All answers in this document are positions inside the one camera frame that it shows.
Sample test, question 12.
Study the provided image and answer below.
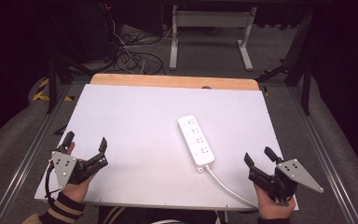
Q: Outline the person's left striped sleeve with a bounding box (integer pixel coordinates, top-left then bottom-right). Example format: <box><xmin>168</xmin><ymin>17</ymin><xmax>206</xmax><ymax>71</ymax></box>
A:
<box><xmin>21</xmin><ymin>191</ymin><xmax>87</xmax><ymax>224</ymax></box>

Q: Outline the yellow black hazard tape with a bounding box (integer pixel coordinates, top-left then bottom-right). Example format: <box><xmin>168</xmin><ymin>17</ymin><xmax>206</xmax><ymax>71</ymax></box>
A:
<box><xmin>32</xmin><ymin>77</ymin><xmax>76</xmax><ymax>103</ymax></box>

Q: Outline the white power strip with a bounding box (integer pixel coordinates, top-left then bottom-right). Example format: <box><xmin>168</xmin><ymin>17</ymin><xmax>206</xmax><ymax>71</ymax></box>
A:
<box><xmin>177</xmin><ymin>115</ymin><xmax>215</xmax><ymax>167</ymax></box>

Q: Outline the person's left hand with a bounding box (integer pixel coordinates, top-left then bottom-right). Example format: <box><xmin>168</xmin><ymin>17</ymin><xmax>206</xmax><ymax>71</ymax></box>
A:
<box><xmin>61</xmin><ymin>141</ymin><xmax>98</xmax><ymax>204</ymax></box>

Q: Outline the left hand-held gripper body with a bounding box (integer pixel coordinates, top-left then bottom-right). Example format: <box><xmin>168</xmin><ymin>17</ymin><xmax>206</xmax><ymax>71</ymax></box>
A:
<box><xmin>49</xmin><ymin>150</ymin><xmax>109</xmax><ymax>191</ymax></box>

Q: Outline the black metal stand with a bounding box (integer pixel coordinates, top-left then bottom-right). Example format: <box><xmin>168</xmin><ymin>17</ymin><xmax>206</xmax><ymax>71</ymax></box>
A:
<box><xmin>255</xmin><ymin>6</ymin><xmax>315</xmax><ymax>116</ymax></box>
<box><xmin>41</xmin><ymin>3</ymin><xmax>96</xmax><ymax>115</ymax></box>

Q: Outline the person's right hand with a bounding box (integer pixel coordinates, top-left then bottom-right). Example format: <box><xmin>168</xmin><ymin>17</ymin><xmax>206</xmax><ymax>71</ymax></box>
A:
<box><xmin>254</xmin><ymin>182</ymin><xmax>296</xmax><ymax>220</ymax></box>

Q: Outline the white board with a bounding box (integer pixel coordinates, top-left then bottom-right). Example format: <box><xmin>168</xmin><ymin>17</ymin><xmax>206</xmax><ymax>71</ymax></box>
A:
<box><xmin>34</xmin><ymin>83</ymin><xmax>300</xmax><ymax>211</ymax></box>

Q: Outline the wooden table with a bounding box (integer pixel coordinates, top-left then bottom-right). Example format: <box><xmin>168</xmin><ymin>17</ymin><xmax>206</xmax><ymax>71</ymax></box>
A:
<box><xmin>89</xmin><ymin>73</ymin><xmax>260</xmax><ymax>91</ymax></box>

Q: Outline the white metal table frame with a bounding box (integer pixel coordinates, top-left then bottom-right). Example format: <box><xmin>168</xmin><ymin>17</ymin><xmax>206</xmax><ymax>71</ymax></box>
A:
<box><xmin>169</xmin><ymin>4</ymin><xmax>258</xmax><ymax>72</ymax></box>

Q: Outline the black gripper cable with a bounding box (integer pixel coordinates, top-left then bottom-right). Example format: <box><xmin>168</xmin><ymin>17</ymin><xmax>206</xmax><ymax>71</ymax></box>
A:
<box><xmin>44</xmin><ymin>158</ymin><xmax>62</xmax><ymax>203</ymax></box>

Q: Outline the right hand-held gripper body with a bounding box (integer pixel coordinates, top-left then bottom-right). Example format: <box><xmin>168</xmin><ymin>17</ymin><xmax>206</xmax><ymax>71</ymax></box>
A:
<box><xmin>247</xmin><ymin>158</ymin><xmax>324</xmax><ymax>207</ymax></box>

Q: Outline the white power strip cable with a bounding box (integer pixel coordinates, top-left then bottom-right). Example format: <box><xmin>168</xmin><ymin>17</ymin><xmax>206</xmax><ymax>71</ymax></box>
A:
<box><xmin>198</xmin><ymin>164</ymin><xmax>259</xmax><ymax>209</ymax></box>

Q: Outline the tangle of floor cables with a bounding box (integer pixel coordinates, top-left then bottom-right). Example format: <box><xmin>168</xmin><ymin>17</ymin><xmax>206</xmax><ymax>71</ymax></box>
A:
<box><xmin>103</xmin><ymin>3</ymin><xmax>172</xmax><ymax>76</ymax></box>

